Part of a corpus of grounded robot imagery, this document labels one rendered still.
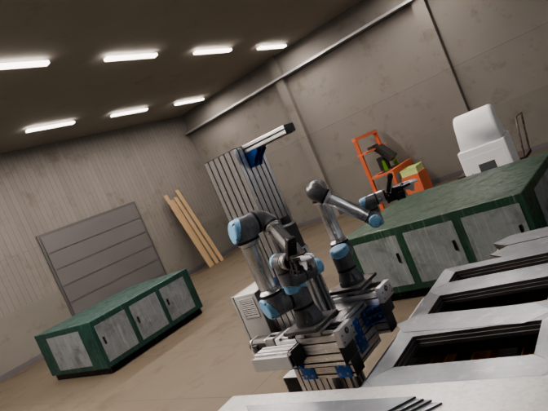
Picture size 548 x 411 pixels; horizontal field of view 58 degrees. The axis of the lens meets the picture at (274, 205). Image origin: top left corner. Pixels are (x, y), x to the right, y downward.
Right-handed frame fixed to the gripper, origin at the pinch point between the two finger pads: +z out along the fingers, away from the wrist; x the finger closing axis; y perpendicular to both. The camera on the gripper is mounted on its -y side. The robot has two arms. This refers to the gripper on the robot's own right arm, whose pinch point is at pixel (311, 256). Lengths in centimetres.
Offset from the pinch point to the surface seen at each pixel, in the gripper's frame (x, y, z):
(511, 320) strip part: -69, 50, 25
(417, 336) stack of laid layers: -47, 54, -11
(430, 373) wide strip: -25, 56, 20
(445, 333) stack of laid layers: -53, 53, 1
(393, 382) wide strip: -15, 57, 9
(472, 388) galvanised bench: -1, 40, 68
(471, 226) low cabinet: -265, 53, -173
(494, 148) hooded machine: -496, -5, -317
